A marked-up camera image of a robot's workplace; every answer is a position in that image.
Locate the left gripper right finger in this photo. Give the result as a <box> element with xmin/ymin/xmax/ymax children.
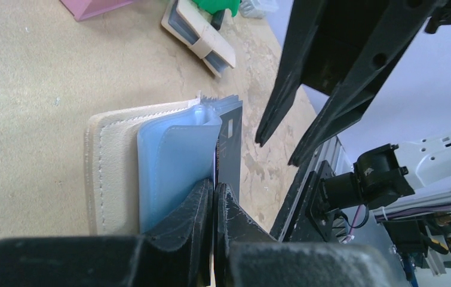
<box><xmin>214</xmin><ymin>183</ymin><xmax>395</xmax><ymax>286</ymax></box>

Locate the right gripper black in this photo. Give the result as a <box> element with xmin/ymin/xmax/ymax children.
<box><xmin>255</xmin><ymin>0</ymin><xmax>451</xmax><ymax>166</ymax></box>

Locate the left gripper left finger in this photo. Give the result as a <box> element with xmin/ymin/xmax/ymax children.
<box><xmin>0</xmin><ymin>179</ymin><xmax>213</xmax><ymax>286</ymax></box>

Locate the beige card holder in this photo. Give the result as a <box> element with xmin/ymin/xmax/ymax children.
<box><xmin>161</xmin><ymin>1</ymin><xmax>236</xmax><ymax>77</ymax></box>
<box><xmin>84</xmin><ymin>95</ymin><xmax>243</xmax><ymax>235</ymax></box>

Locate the dark grey VIP card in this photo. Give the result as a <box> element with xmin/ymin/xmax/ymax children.
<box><xmin>213</xmin><ymin>107</ymin><xmax>243</xmax><ymax>200</ymax></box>

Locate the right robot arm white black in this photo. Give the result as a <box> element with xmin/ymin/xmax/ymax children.
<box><xmin>255</xmin><ymin>1</ymin><xmax>451</xmax><ymax>210</ymax></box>

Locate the clear screw organizer box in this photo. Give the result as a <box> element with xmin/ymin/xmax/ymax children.
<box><xmin>239</xmin><ymin>0</ymin><xmax>278</xmax><ymax>19</ymax></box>

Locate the hammer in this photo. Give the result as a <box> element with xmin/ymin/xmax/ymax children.
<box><xmin>210</xmin><ymin>10</ymin><xmax>225</xmax><ymax>30</ymax></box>

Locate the front green bin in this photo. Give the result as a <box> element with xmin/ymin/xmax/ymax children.
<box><xmin>193</xmin><ymin>0</ymin><xmax>241</xmax><ymax>17</ymax></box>

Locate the pink box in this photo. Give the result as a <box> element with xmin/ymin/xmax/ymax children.
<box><xmin>60</xmin><ymin>0</ymin><xmax>134</xmax><ymax>22</ymax></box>

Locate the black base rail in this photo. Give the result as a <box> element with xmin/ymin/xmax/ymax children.
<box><xmin>268</xmin><ymin>136</ymin><xmax>352</xmax><ymax>243</ymax></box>

